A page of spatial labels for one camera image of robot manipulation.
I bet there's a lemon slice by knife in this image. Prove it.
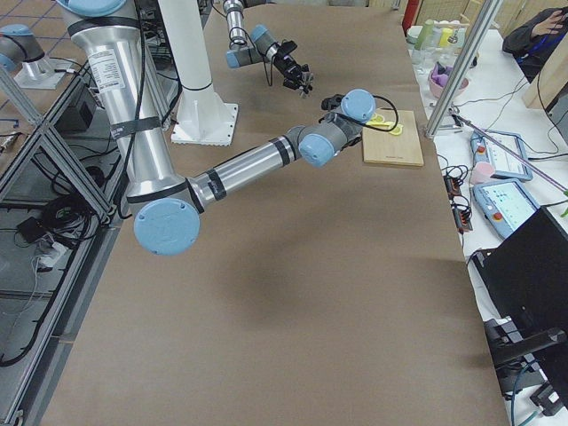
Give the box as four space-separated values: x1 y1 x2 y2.
390 124 404 136

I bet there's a near teach pendant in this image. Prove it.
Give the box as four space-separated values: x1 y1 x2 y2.
472 178 540 239

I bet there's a wooden cutting board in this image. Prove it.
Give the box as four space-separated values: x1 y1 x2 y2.
362 108 424 167

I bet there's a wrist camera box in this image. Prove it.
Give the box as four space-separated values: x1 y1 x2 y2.
279 40 297 56
320 94 343 111

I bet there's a seated person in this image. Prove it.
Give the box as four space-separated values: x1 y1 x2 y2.
501 7 567 83

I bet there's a green cup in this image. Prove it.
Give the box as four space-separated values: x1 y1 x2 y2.
414 19 435 51

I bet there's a pink cup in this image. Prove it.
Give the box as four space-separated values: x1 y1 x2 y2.
469 162 495 185

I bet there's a pink bowl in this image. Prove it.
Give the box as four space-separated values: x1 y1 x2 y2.
428 62 453 99

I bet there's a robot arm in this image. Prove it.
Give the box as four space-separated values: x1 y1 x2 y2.
59 1 375 256
221 0 313 98

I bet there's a black monitor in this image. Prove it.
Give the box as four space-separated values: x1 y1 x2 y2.
473 207 567 404

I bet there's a yellow cup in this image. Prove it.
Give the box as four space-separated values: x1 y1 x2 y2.
438 28 454 48

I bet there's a teach pendant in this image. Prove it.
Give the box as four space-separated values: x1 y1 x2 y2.
469 131 533 182
472 178 540 239

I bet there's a lemon slice end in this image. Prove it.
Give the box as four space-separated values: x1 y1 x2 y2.
367 113 385 124

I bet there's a purple cloth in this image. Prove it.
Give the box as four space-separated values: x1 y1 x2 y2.
430 62 453 87

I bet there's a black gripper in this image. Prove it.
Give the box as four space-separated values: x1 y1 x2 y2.
277 55 314 94

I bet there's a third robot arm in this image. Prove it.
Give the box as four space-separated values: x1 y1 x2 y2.
1 24 66 90

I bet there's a far teach pendant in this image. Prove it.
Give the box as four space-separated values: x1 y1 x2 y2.
469 131 533 182

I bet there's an aluminium frame post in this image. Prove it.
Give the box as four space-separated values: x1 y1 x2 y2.
425 0 503 139

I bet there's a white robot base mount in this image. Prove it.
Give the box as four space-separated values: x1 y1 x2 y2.
159 0 239 146

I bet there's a yellow plastic knife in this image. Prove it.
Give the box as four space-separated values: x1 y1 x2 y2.
367 122 401 133

